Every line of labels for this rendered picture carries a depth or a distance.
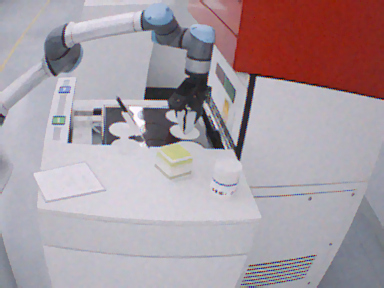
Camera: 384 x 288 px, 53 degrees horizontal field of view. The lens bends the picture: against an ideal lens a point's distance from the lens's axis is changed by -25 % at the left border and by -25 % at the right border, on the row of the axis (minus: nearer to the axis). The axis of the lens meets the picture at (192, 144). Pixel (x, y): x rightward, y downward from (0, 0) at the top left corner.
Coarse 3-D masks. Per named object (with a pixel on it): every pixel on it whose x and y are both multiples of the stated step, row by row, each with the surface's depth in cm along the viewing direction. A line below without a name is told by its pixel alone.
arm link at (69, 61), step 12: (72, 48) 144; (48, 60) 145; (60, 60) 143; (72, 60) 148; (24, 72) 149; (36, 72) 147; (48, 72) 147; (60, 72) 150; (12, 84) 148; (24, 84) 147; (36, 84) 149; (0, 96) 148; (12, 96) 148; (24, 96) 152; (0, 108) 148; (0, 120) 153
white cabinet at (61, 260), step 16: (48, 256) 120; (64, 256) 121; (80, 256) 122; (96, 256) 122; (112, 256) 123; (128, 256) 124; (144, 256) 126; (160, 256) 127; (176, 256) 128; (208, 256) 130; (224, 256) 131; (240, 256) 131; (64, 272) 125; (80, 272) 126; (96, 272) 126; (112, 272) 127; (128, 272) 128; (144, 272) 129; (160, 272) 130; (176, 272) 131; (192, 272) 132; (208, 272) 133; (224, 272) 134; (240, 272) 136
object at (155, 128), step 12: (108, 108) 179; (120, 108) 181; (132, 108) 182; (144, 108) 183; (156, 108) 184; (168, 108) 185; (108, 120) 171; (120, 120) 173; (144, 120) 175; (156, 120) 176; (168, 120) 177; (108, 132) 164; (144, 132) 168; (156, 132) 169; (168, 132) 170; (108, 144) 157; (144, 144) 161; (156, 144) 162; (168, 144) 163; (204, 144) 167
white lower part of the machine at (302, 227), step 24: (264, 192) 165; (288, 192) 168; (312, 192) 171; (336, 192) 174; (360, 192) 178; (264, 216) 171; (288, 216) 174; (312, 216) 178; (336, 216) 182; (264, 240) 179; (288, 240) 182; (312, 240) 187; (336, 240) 192; (264, 264) 189; (288, 264) 193; (312, 264) 198
